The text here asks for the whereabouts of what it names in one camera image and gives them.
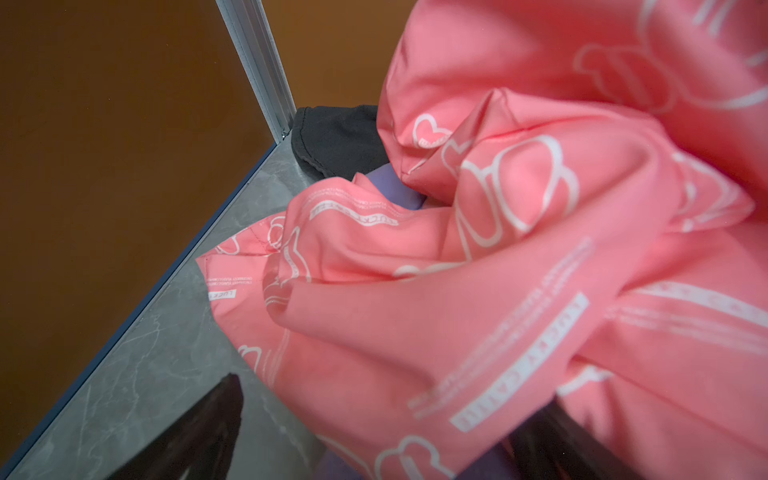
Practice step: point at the dark grey jacket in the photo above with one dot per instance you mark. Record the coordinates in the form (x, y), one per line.
(341, 142)

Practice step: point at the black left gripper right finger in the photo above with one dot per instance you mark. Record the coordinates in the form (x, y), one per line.
(551, 445)

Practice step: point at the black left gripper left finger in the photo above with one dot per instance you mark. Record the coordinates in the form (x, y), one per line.
(199, 444)

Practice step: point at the pink printed cloth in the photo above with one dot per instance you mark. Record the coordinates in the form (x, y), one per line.
(595, 238)

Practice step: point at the aluminium corner post left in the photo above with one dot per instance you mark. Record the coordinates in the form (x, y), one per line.
(249, 29)

